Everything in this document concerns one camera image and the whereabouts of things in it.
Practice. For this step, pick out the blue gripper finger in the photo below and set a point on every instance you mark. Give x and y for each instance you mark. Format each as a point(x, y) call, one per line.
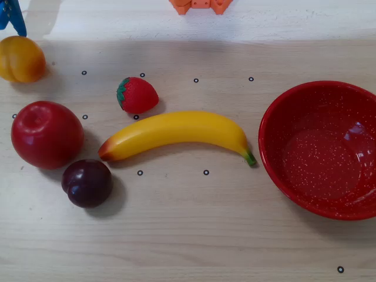
point(3, 24)
point(14, 14)

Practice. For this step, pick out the yellow orange toy peach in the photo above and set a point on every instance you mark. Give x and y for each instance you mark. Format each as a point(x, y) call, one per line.
point(21, 58)

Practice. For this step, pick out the red speckled bowl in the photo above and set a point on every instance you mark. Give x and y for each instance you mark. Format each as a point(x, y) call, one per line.
point(320, 152)

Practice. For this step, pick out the red toy apple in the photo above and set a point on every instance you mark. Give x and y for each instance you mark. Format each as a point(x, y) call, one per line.
point(47, 135)

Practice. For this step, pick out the red toy strawberry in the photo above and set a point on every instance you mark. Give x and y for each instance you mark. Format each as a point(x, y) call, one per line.
point(138, 95)

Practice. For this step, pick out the dark purple toy plum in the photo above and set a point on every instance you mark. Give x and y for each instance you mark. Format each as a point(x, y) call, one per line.
point(87, 183)

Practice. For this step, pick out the yellow toy banana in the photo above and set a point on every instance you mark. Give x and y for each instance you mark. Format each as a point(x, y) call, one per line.
point(176, 129)

